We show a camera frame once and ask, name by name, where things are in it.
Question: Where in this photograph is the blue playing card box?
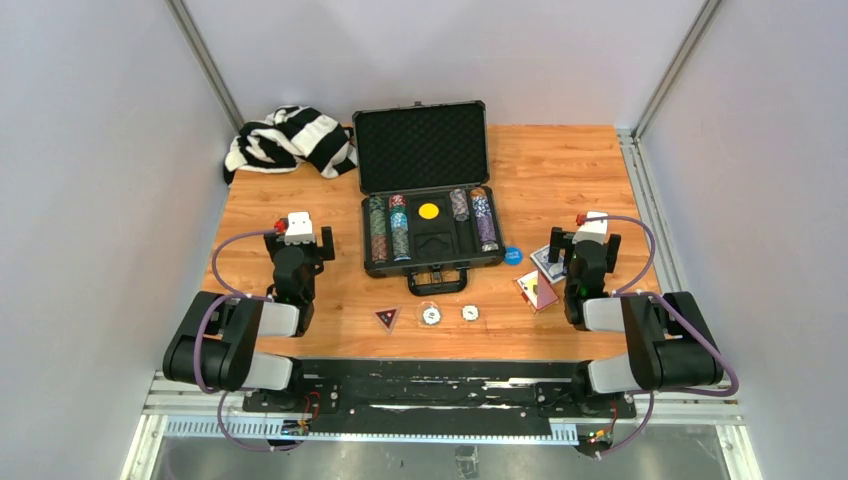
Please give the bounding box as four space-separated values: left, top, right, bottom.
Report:
530 245 566 285

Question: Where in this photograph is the red playing card box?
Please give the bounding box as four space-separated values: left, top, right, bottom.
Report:
514 270 559 314

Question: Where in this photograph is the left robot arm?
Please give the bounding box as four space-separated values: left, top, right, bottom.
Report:
162 221 335 413

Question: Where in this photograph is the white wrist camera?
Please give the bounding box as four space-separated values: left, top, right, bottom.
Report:
274 211 316 245
572 211 608 245

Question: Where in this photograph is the black poker set case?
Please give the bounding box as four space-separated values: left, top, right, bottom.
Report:
352 100 506 297

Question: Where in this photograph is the blue purple chip stack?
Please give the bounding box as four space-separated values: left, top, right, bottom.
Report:
470 188 499 252

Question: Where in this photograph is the triangular all in marker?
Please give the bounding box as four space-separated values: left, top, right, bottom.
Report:
373 306 402 334

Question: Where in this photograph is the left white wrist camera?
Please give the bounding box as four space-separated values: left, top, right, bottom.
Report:
274 211 316 245

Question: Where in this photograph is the grey white one chip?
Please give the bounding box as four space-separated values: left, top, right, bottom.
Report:
461 304 480 322

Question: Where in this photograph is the green chip stack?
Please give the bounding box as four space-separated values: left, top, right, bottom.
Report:
369 197 388 263

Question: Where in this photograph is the yellow dealer button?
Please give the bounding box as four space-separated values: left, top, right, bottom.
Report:
418 203 440 220

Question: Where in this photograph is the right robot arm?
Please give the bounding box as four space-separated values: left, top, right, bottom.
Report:
548 227 738 417

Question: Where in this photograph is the aluminium corner post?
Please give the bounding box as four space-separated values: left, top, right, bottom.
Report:
165 0 245 131
631 0 724 141

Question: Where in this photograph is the right aluminium corner post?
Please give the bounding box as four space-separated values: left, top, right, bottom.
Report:
631 0 724 141

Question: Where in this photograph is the blue white ten chip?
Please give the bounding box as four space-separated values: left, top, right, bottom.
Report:
416 302 443 326

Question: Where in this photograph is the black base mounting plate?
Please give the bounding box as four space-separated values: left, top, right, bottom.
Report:
242 359 636 438

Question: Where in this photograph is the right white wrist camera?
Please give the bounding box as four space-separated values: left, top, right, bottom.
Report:
572 211 608 245

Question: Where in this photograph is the blue small blind button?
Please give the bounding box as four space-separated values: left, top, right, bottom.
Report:
504 246 524 266

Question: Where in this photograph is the aluminium frame rail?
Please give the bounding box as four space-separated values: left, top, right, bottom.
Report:
616 129 687 291

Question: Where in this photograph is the left aluminium corner post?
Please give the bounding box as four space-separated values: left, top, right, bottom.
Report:
165 0 245 131

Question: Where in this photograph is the black white striped cloth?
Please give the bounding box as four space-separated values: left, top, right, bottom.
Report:
222 105 359 185

